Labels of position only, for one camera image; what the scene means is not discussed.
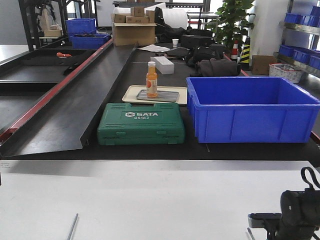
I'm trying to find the screwdriver green black handle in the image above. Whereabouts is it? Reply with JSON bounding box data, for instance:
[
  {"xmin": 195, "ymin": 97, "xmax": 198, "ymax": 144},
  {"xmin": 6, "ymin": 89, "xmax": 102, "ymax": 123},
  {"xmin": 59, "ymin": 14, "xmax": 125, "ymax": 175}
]
[
  {"xmin": 66, "ymin": 213, "xmax": 79, "ymax": 240},
  {"xmin": 247, "ymin": 227, "xmax": 255, "ymax": 240}
]

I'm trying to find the green Sata tool case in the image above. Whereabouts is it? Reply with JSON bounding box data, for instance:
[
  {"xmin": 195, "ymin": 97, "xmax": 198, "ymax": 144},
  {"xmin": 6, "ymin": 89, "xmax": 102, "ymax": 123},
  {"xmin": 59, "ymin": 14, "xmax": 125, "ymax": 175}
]
[{"xmin": 97, "ymin": 103, "xmax": 185, "ymax": 146}]

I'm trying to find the orange handled tool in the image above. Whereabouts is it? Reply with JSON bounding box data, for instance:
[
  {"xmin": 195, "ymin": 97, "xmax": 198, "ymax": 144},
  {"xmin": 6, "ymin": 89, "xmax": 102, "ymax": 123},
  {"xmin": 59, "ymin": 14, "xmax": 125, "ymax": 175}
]
[{"xmin": 56, "ymin": 52, "xmax": 72, "ymax": 58}]

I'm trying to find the small grey metal tray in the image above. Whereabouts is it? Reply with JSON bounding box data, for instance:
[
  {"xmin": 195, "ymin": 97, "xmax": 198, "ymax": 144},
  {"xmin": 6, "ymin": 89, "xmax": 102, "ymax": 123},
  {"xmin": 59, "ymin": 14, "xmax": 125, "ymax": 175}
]
[{"xmin": 136, "ymin": 89, "xmax": 180, "ymax": 103}]

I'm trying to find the open cardboard box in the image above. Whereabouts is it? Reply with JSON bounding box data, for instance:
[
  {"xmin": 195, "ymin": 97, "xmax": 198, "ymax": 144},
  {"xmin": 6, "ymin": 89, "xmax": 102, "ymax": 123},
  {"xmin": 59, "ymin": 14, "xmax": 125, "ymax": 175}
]
[{"xmin": 111, "ymin": 7, "xmax": 156, "ymax": 46}]

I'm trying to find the white mesh basket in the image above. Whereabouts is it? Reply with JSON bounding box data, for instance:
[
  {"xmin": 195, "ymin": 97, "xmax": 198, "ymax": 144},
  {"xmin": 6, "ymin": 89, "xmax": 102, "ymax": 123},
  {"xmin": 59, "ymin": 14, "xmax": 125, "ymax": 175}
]
[{"xmin": 269, "ymin": 63, "xmax": 304, "ymax": 84}]

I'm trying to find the black metal ramp sheet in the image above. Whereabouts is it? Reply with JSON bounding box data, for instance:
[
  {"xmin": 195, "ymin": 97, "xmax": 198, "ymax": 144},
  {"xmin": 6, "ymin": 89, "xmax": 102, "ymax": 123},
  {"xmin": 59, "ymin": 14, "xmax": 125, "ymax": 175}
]
[{"xmin": 0, "ymin": 42, "xmax": 136, "ymax": 159}]

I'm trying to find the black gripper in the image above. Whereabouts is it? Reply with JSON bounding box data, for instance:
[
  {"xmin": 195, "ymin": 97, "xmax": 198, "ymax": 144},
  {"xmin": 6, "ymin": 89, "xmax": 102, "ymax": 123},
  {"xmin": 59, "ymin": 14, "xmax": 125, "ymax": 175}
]
[{"xmin": 248, "ymin": 189, "xmax": 320, "ymax": 240}]

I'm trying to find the orange juice bottle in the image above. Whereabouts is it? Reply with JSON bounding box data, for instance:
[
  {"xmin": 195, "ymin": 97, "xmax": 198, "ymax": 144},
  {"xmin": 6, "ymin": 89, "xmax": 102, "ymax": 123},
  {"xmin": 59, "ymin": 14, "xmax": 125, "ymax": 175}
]
[{"xmin": 146, "ymin": 61, "xmax": 158, "ymax": 98}]

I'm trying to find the black bag on table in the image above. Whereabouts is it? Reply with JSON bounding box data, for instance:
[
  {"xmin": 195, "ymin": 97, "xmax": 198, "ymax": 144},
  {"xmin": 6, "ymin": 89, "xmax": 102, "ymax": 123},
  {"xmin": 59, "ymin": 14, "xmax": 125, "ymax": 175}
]
[{"xmin": 185, "ymin": 43, "xmax": 241, "ymax": 77}]

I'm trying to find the white paper cup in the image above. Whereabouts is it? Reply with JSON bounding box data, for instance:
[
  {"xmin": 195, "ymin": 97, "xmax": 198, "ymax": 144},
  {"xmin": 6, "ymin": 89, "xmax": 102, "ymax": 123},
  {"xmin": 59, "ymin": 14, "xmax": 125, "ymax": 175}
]
[{"xmin": 172, "ymin": 38, "xmax": 179, "ymax": 48}]

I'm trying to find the white foam block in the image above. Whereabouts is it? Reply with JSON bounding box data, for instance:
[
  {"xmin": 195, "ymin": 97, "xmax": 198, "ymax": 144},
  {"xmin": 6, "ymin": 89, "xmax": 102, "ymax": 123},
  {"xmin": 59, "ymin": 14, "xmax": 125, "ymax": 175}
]
[{"xmin": 150, "ymin": 56, "xmax": 175, "ymax": 75}]

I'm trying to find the cream plastic tray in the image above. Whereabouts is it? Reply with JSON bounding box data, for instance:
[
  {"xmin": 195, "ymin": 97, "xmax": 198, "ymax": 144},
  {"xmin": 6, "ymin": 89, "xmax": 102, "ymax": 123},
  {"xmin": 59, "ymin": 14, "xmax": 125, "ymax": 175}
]
[{"xmin": 122, "ymin": 85, "xmax": 187, "ymax": 106}]

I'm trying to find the large blue plastic bin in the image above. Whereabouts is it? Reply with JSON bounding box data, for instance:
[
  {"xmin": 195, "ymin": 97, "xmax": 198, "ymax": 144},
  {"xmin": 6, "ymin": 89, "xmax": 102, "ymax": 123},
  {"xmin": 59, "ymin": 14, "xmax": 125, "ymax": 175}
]
[{"xmin": 186, "ymin": 76, "xmax": 320, "ymax": 143}]

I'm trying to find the green potted plant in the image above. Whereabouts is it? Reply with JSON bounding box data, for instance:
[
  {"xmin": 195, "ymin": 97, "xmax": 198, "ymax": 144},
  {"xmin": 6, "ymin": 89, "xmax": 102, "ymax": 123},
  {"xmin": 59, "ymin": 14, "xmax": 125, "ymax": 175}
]
[{"xmin": 206, "ymin": 0, "xmax": 254, "ymax": 50}]

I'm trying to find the blue bin far left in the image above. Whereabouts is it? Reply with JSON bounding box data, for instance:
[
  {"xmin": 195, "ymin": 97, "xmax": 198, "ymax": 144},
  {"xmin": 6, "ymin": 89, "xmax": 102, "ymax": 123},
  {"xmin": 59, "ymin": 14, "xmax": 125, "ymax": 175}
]
[{"xmin": 65, "ymin": 18, "xmax": 111, "ymax": 50}]

